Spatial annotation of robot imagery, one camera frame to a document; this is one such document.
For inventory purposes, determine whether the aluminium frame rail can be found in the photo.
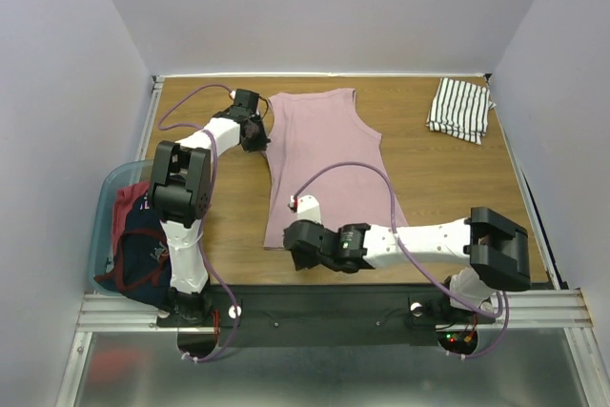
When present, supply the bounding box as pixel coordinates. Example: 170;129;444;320
59;75;608;406

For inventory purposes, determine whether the red tank top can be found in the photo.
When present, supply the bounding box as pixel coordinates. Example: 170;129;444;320
112;181;151;254

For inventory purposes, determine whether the blue translucent plastic bin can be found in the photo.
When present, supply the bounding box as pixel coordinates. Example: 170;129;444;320
88;161;152;296

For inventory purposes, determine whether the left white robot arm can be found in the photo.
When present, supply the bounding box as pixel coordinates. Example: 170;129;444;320
149;89;269;327

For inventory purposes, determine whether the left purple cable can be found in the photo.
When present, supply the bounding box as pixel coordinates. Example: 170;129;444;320
159;84;242;364

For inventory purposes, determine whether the black white striped tank top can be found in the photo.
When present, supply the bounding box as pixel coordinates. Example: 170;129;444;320
425;77;495;145

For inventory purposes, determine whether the pink tank top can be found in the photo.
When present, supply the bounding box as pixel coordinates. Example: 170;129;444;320
261;87;410;252

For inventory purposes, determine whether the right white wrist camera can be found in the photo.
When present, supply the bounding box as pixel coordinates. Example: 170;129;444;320
288;194;322;224

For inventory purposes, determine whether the navy tank top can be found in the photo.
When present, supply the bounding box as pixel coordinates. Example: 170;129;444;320
94;193;172;312

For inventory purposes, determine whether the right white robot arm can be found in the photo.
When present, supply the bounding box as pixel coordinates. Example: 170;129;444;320
283;207;531;321

